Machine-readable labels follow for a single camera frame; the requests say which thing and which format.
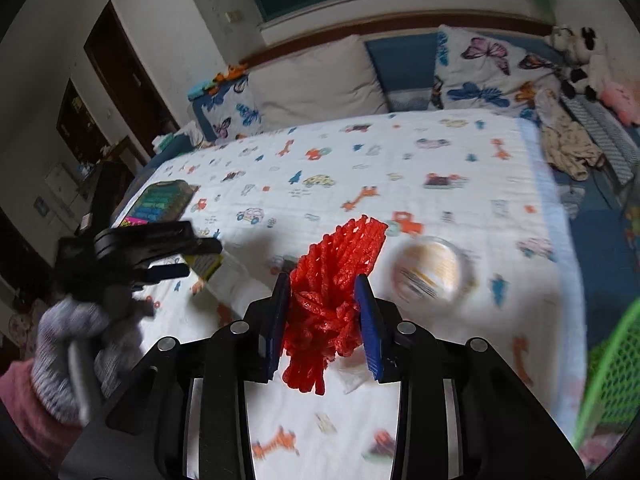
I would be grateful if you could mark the black white cow plush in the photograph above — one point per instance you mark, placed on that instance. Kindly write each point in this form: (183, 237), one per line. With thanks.
(585, 55)

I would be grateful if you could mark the wooden shelf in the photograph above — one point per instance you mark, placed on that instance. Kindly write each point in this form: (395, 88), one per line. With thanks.
(75, 125)

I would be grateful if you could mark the green plastic basket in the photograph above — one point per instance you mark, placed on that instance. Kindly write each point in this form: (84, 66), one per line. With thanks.
(589, 375)

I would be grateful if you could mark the red foam fruit net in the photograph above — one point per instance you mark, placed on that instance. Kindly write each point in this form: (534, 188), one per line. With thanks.
(330, 270)

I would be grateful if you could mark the beige pillow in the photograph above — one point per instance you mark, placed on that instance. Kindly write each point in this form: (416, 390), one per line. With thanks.
(315, 80)

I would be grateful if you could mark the blue bed sheet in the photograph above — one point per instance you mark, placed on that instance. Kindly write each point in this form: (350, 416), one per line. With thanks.
(600, 240)

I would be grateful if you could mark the blue cushion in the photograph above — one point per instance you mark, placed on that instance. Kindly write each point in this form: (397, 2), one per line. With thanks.
(400, 70)

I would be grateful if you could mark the teal tissue pack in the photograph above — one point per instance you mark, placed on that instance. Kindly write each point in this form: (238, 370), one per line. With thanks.
(170, 142)

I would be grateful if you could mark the large butterfly print pillow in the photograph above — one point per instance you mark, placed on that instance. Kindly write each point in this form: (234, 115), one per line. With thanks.
(480, 75)

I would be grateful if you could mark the colourful dark box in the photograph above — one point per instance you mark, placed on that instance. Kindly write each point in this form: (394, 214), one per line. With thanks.
(155, 202)

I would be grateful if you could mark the grey striped cloth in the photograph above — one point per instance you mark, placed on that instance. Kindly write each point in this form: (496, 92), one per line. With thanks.
(607, 130)

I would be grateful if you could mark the teal toy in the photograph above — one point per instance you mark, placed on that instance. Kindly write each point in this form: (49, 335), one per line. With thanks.
(202, 90)

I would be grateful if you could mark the person's left hand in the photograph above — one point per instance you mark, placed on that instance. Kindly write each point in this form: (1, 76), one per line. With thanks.
(65, 345)

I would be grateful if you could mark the small butterfly print pillow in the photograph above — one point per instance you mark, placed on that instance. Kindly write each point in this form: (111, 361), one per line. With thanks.
(235, 115)

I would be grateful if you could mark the dark wooden door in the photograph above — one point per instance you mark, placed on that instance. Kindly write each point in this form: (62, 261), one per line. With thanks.
(125, 70)

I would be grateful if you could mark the pink plush toy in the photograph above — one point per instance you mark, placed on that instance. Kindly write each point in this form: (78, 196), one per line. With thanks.
(622, 97)

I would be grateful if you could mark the beige patterned clothing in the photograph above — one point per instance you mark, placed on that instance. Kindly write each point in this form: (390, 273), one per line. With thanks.
(570, 145)

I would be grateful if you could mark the white printed blanket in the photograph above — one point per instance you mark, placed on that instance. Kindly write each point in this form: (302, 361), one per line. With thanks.
(375, 170)

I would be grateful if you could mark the white yogurt cup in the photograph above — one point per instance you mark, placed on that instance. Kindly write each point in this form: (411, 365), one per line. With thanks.
(430, 270)

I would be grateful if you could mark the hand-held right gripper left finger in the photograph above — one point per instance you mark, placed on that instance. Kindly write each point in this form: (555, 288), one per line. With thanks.
(272, 320)

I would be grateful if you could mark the wall switch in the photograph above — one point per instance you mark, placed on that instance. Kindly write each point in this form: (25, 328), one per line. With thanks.
(232, 16)

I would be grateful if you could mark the person's left forearm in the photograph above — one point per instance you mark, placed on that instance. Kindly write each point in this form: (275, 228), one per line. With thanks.
(25, 405)

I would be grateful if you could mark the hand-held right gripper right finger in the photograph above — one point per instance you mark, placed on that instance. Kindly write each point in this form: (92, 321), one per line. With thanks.
(370, 325)

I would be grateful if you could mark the orange plush toy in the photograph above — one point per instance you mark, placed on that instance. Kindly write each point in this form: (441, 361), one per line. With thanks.
(230, 74)

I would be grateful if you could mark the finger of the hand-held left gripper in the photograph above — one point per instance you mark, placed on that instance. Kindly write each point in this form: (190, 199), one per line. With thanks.
(165, 273)
(160, 240)

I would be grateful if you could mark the wooden headboard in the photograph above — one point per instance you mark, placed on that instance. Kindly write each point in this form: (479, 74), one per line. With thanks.
(400, 22)

